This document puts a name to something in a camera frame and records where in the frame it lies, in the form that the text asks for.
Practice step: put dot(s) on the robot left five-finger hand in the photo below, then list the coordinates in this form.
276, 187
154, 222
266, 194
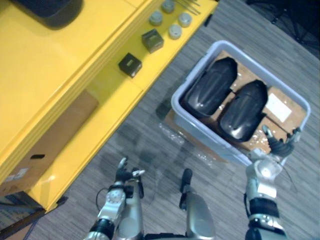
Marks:
123, 174

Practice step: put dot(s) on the robot right five-finger hand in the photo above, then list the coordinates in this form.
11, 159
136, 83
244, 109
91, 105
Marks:
280, 147

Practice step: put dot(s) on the robot left silver arm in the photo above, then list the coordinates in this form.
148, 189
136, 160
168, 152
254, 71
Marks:
115, 198

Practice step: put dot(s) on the robot right silver arm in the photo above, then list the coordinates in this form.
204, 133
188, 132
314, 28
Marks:
262, 186

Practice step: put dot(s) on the yellow metal shelf unit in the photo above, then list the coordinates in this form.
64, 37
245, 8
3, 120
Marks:
45, 75

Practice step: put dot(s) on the brown cardboard sheet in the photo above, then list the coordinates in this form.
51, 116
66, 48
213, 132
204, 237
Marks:
297, 116

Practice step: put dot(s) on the white paper label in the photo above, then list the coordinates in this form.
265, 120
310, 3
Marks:
278, 107

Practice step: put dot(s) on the black plastic housing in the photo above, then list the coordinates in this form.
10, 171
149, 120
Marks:
243, 112
212, 87
53, 11

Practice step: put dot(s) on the grey plastic bin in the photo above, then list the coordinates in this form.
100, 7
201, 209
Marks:
226, 147

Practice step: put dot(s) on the clear plastic film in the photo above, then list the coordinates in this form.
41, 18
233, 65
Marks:
178, 140

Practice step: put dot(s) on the long brown cardboard box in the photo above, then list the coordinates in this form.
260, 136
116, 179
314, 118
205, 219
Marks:
55, 135

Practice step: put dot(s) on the dark square block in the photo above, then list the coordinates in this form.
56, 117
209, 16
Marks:
152, 40
130, 65

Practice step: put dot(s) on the grey printed carton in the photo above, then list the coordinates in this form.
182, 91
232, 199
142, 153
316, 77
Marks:
13, 207

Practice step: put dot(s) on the black stand legs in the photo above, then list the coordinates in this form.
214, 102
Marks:
292, 20

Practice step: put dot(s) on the grey round cap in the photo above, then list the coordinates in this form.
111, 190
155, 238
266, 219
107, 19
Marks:
156, 18
174, 31
185, 20
168, 5

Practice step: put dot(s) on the thin metal rods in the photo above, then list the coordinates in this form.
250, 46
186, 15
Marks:
190, 6

